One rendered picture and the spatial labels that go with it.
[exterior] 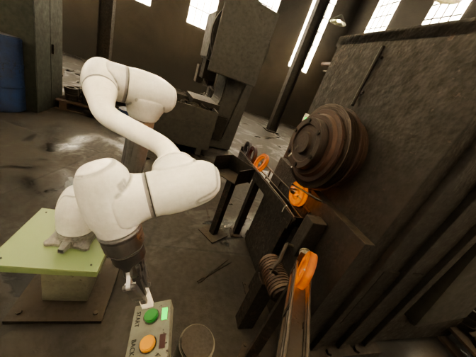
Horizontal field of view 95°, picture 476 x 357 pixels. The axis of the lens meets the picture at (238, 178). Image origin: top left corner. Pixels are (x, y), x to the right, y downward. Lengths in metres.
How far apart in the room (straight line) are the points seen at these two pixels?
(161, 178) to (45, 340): 1.16
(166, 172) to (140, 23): 10.79
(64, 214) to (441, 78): 1.61
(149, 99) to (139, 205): 0.55
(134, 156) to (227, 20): 2.89
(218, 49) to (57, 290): 3.18
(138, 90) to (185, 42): 10.15
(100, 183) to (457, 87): 1.14
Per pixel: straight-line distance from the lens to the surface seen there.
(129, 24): 11.26
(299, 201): 1.34
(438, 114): 1.13
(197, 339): 0.90
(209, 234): 2.05
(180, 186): 0.47
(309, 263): 0.95
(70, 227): 1.23
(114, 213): 0.48
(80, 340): 1.48
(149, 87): 0.93
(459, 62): 1.19
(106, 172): 0.46
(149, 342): 0.77
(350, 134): 1.13
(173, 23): 11.10
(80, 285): 1.46
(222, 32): 3.63
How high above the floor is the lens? 1.30
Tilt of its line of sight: 23 degrees down
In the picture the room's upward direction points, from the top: 20 degrees clockwise
